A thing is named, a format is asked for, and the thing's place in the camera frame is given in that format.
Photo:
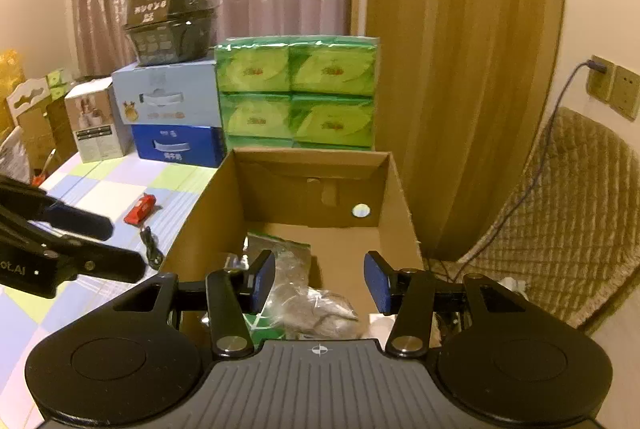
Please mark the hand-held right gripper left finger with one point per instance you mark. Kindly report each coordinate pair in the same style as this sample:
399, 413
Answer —
262, 281

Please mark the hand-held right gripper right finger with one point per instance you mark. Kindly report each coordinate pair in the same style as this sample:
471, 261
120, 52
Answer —
377, 281

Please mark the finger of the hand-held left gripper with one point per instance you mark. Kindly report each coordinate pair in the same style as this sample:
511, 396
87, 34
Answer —
100, 265
80, 224

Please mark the silver foil packet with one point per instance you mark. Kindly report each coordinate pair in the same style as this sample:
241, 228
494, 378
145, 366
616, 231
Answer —
232, 261

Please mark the clear bag with green header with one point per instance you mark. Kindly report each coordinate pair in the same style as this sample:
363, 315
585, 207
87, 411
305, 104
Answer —
300, 304

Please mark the green packet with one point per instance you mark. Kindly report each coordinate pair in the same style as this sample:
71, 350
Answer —
262, 326

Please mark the brown cardboard box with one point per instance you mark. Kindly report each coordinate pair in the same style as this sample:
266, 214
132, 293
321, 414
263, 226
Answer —
300, 199

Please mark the checkered desktop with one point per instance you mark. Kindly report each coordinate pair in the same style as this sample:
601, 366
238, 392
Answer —
100, 189

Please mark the small red packet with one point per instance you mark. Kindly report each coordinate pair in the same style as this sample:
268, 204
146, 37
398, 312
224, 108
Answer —
140, 209

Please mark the brown carton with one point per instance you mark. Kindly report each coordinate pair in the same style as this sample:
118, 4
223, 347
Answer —
45, 134

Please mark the silver foil bag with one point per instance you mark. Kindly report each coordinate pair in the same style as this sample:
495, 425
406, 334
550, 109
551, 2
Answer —
12, 154

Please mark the white box with photo print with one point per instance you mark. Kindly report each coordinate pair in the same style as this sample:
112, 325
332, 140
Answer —
97, 124

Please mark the dark blue carton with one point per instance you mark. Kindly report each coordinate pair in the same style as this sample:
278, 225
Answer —
175, 146

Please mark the white cutout box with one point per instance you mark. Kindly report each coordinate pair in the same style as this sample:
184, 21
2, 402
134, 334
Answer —
27, 96

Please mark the small green box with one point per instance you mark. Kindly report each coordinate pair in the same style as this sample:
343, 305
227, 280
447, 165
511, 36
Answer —
60, 81

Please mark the light blue carton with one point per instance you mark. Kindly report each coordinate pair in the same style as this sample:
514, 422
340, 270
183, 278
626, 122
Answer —
165, 99

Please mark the yellow bag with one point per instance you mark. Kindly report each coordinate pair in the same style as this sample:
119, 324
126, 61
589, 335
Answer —
11, 79

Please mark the stack of green tissue packs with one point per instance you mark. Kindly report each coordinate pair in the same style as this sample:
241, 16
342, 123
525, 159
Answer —
295, 94

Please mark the quilted beige chair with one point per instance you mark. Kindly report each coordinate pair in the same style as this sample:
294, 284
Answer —
565, 219

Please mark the wooden board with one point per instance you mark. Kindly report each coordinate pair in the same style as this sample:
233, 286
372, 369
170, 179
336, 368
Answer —
358, 9

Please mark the beige wall socket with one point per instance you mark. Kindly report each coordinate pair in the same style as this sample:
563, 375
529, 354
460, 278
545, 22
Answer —
600, 84
627, 91

